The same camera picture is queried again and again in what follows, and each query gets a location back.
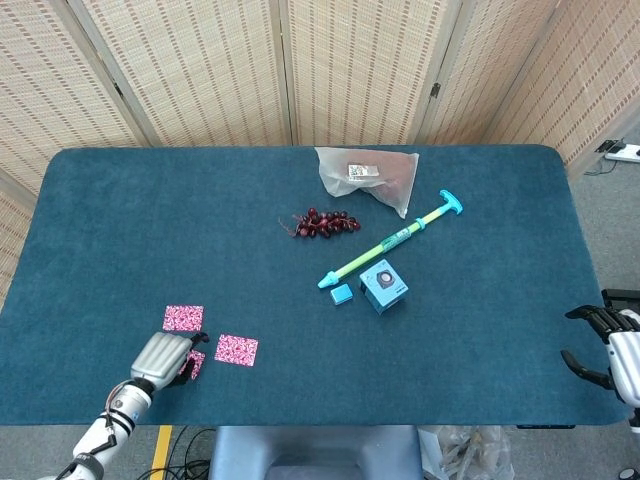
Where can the black box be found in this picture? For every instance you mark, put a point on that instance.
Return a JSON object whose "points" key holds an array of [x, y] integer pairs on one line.
{"points": [[620, 296]]}

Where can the woven folding screen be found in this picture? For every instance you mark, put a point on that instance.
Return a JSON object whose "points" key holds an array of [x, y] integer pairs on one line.
{"points": [[200, 75]]}

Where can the green blue toy water pump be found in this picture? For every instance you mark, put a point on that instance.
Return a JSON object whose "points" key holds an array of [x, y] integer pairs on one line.
{"points": [[370, 254]]}

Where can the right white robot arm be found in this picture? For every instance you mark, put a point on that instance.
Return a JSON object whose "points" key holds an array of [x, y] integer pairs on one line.
{"points": [[635, 417]]}

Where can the translucent plastic bag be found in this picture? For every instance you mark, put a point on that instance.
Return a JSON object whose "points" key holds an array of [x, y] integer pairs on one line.
{"points": [[390, 180]]}

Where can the black table edge bracket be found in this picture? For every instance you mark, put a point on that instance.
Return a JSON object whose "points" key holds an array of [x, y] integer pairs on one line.
{"points": [[545, 427]]}

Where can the crumpled clear plastic wrap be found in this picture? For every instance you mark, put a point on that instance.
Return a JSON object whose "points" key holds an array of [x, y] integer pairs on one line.
{"points": [[465, 455]]}

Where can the teal table cloth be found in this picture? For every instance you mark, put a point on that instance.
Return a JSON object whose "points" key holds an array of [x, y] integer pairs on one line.
{"points": [[350, 350]]}

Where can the white power strip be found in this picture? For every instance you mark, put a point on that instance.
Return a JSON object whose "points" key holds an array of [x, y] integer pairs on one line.
{"points": [[625, 152]]}

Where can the small blue white block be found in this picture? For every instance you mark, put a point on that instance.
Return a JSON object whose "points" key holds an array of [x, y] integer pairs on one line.
{"points": [[341, 295]]}

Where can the light blue speaker box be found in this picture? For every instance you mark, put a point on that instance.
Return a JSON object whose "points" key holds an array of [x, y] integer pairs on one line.
{"points": [[382, 295]]}

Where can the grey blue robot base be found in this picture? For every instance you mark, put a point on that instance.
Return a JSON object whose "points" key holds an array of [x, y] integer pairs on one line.
{"points": [[315, 452]]}

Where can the metal screen hinge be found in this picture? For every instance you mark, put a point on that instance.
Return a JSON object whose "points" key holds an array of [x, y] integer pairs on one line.
{"points": [[435, 90], [118, 91]]}

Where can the dark red grape bunch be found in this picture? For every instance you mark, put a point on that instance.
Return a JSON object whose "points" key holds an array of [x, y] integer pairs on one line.
{"points": [[325, 225]]}

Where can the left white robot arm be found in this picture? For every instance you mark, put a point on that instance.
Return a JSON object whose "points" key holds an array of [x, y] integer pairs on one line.
{"points": [[120, 415]]}

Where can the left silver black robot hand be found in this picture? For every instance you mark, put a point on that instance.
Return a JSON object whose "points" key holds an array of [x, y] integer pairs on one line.
{"points": [[160, 357]]}

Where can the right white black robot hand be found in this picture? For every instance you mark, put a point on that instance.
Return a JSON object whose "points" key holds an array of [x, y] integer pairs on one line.
{"points": [[625, 360]]}

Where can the pink-patterned card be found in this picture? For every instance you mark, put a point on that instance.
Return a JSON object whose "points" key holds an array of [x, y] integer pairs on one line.
{"points": [[183, 318], [236, 350], [197, 364]]}

